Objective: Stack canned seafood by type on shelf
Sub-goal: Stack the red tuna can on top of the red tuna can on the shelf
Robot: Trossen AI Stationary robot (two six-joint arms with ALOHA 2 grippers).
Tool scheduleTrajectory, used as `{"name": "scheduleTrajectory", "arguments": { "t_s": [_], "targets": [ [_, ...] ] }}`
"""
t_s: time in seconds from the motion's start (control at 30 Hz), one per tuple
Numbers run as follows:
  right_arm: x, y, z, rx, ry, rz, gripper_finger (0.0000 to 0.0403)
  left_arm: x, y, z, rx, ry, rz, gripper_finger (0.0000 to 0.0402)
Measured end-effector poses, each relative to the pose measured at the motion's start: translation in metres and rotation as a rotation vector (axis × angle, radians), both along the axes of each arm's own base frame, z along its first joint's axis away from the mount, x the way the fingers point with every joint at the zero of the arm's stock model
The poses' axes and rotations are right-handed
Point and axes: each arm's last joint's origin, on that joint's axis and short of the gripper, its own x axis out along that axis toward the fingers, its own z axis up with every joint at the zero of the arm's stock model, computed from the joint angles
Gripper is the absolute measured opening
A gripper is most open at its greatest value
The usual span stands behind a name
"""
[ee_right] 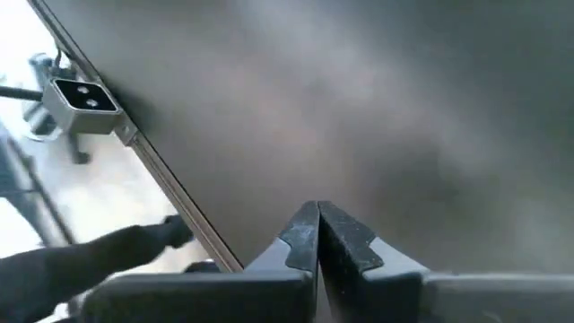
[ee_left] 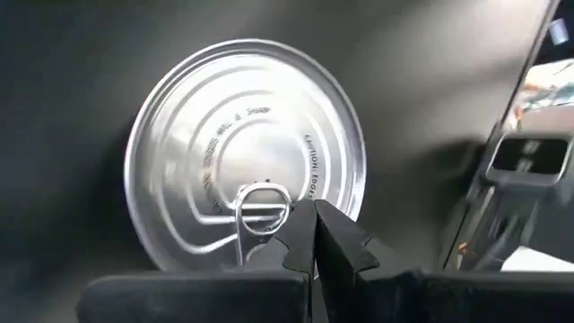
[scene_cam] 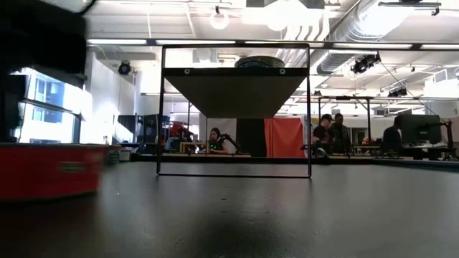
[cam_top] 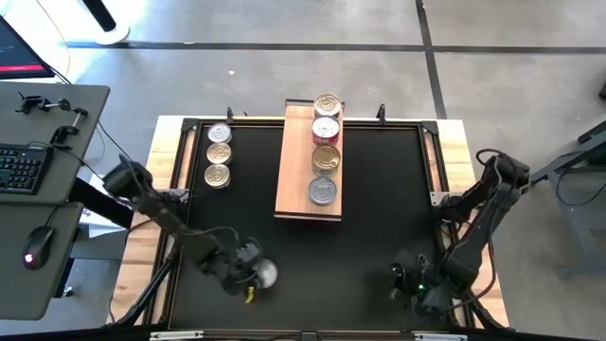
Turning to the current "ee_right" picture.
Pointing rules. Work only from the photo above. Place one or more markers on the aluminium table edge strip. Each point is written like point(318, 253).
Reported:
point(181, 197)

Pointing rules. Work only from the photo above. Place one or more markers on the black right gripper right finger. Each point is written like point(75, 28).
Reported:
point(448, 300)

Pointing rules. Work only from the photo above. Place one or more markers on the silver table-level camera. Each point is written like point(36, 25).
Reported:
point(85, 116)

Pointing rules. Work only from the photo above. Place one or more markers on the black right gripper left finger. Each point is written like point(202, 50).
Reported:
point(202, 300)

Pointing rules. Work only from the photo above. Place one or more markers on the black tube with rounded end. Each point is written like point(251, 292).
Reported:
point(67, 269)

